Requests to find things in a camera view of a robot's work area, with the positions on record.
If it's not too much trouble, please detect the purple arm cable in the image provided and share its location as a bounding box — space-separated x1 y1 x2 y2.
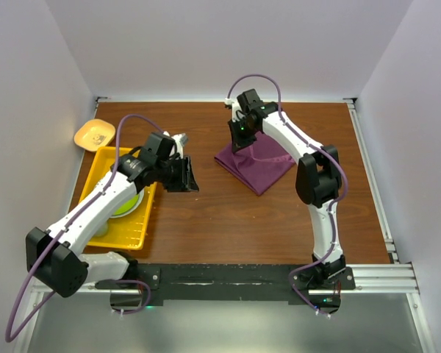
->
227 74 349 317
4 114 170 343

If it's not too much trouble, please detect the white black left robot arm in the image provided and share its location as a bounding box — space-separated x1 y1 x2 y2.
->
26 132 199 298

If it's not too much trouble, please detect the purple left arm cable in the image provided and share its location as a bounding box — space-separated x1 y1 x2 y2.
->
4 114 170 343

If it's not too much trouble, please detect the aluminium frame rail right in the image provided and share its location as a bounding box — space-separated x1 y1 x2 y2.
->
343 98 400 264

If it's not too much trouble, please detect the aluminium frame rail front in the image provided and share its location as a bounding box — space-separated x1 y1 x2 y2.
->
46 265 417 298

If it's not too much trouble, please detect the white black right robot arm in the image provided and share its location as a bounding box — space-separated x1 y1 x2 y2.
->
224 89 348 289

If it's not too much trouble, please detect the yellow square bowl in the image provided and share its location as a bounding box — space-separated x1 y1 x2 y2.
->
73 118 116 152

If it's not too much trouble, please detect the yellow plastic tray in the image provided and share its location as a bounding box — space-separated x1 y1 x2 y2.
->
77 146 158 251

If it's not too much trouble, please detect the green white plate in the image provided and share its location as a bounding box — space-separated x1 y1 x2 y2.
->
110 190 145 218

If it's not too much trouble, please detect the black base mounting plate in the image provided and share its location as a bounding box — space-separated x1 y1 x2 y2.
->
96 263 356 313

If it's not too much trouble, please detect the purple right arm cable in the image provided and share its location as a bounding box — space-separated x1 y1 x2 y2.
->
227 74 349 317

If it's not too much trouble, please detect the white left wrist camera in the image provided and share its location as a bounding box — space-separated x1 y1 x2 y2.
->
163 131 188 158

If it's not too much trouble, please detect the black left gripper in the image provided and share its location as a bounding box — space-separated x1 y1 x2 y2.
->
156 154 198 193

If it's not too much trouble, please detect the aluminium frame rail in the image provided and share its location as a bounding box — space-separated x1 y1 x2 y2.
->
46 265 417 298
343 98 400 264

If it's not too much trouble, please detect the purple cloth napkin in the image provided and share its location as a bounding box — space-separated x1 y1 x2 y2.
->
214 132 296 196

